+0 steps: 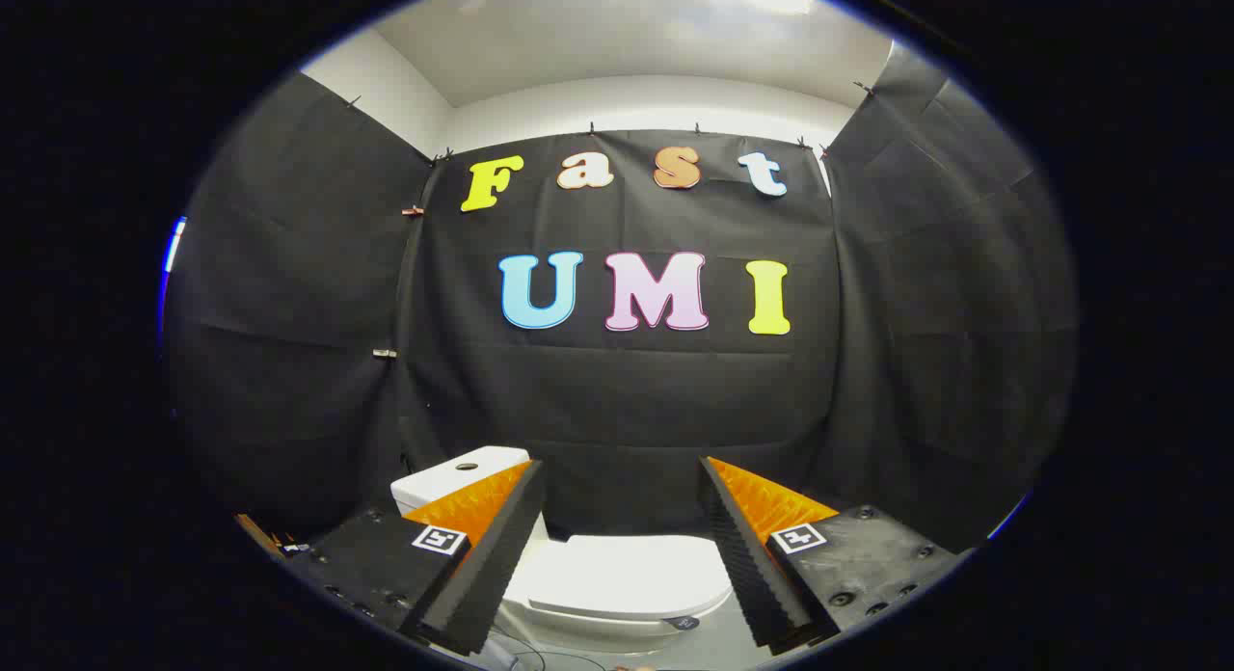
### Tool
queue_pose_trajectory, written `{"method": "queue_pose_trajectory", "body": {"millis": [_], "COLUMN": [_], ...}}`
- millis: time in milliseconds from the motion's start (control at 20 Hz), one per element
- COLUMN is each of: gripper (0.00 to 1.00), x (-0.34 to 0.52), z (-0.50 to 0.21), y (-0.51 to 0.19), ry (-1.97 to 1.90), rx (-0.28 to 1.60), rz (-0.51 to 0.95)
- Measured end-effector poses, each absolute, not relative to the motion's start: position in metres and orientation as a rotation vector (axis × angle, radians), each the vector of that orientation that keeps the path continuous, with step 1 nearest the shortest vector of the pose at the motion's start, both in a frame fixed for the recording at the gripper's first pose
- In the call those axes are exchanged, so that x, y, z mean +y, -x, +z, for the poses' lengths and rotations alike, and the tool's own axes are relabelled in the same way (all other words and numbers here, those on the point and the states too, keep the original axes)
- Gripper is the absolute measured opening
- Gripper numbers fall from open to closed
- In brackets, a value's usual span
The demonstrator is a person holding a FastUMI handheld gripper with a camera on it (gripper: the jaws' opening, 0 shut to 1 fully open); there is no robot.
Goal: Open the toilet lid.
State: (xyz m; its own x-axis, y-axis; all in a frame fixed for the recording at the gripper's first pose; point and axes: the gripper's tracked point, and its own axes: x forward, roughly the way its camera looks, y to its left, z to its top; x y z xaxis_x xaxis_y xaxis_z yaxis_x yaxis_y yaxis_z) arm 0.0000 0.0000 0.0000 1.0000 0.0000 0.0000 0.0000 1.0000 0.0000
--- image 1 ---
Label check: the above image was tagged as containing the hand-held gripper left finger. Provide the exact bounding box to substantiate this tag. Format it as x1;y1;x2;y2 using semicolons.
280;459;548;658

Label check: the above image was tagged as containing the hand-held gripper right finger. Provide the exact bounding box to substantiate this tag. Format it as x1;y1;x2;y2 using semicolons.
698;456;970;653

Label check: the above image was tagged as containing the white toilet lid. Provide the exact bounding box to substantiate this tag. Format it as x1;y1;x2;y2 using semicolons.
525;534;735;633

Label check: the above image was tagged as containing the white toilet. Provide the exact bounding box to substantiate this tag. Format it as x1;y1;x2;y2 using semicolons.
390;446;736;658

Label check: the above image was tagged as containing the black backdrop cloth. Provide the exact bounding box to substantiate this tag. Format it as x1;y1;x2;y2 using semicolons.
164;44;1076;556

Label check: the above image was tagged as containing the thin black floor cable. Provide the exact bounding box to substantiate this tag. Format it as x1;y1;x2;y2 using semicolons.
487;628;608;671

